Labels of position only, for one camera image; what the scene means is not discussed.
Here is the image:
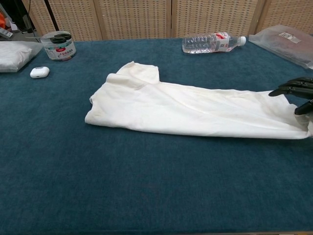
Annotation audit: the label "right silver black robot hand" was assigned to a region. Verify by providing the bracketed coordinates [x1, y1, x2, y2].
[268, 76, 313, 116]

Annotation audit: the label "white short-sleeve T-shirt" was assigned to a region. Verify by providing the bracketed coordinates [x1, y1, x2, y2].
[84, 61, 313, 140]

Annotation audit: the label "clear plastic water bottle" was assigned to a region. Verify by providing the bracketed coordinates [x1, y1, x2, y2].
[181, 31, 247, 54]

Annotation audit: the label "dark red garment frosted bag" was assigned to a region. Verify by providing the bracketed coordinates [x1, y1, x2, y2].
[248, 24, 313, 70]

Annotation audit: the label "woven wooden folding screen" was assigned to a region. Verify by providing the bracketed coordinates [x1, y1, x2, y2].
[23, 0, 313, 41]

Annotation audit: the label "clear round plastic jar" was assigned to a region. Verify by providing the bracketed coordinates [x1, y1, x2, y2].
[40, 30, 77, 62]

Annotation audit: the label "blue carpet table cover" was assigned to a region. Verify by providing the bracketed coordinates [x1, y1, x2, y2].
[0, 36, 313, 235]

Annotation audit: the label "black tripod stand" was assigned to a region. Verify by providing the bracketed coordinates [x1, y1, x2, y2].
[43, 0, 60, 32]

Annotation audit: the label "white earbuds case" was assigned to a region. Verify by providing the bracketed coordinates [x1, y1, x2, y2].
[29, 66, 50, 79]

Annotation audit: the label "white garment in plastic bag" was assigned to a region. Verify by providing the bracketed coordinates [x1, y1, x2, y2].
[0, 41, 44, 73]

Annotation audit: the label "grey printed box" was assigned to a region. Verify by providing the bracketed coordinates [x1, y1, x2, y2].
[0, 26, 13, 40]

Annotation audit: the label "black-handled scissors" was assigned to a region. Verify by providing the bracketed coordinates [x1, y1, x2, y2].
[24, 33, 72, 45]

